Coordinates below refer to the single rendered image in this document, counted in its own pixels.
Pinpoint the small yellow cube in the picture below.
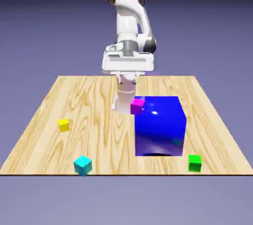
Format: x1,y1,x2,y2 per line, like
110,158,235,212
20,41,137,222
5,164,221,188
57,118,70,133

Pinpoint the small cyan cube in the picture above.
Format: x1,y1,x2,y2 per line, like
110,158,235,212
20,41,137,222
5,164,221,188
73,155,93,177

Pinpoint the small magenta cube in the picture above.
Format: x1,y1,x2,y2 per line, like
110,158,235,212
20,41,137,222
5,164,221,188
130,98,146,115

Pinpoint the large blue box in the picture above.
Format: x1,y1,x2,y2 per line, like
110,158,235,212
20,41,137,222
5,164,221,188
134,95,188,158

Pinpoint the small green cube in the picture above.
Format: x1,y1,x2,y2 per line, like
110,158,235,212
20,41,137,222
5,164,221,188
188,154,203,173

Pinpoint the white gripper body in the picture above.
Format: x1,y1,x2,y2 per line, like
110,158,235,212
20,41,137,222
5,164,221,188
101,50,155,76

